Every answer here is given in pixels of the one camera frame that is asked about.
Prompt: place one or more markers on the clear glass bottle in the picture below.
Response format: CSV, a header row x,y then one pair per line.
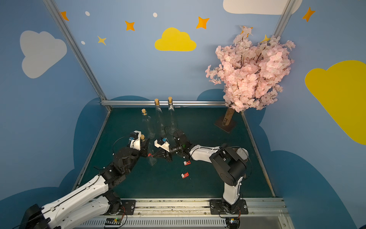
x,y
148,124
172,117
160,122
151,160

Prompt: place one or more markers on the pink artificial blossom tree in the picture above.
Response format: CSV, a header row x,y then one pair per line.
x,y
250,73

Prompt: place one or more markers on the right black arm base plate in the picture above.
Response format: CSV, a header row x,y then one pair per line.
x,y
221,207

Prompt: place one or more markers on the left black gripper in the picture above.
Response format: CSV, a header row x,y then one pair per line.
x,y
144,145

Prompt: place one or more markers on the left aluminium frame post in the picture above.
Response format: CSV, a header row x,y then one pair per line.
x,y
62,25

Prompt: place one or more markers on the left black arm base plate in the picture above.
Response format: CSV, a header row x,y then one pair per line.
x,y
122,207

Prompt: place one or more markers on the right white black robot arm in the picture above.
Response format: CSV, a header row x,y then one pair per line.
x,y
229,162

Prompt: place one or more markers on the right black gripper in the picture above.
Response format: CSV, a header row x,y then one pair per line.
x,y
167,152

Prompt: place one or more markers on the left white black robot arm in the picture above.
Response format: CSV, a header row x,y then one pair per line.
x,y
94,198

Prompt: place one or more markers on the aluminium frame post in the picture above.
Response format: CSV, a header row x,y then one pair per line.
x,y
284,18
62,25

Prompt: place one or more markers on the left small circuit board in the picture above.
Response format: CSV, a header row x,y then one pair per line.
x,y
112,223

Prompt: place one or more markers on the aluminium front rail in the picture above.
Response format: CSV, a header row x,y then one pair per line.
x,y
195,212

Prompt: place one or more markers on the right aluminium frame post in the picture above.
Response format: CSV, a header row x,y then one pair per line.
x,y
284,18

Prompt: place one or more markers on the small circuit board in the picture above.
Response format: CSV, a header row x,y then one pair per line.
x,y
112,223
232,223

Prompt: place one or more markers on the right small circuit board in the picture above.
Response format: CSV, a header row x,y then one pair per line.
x,y
232,223

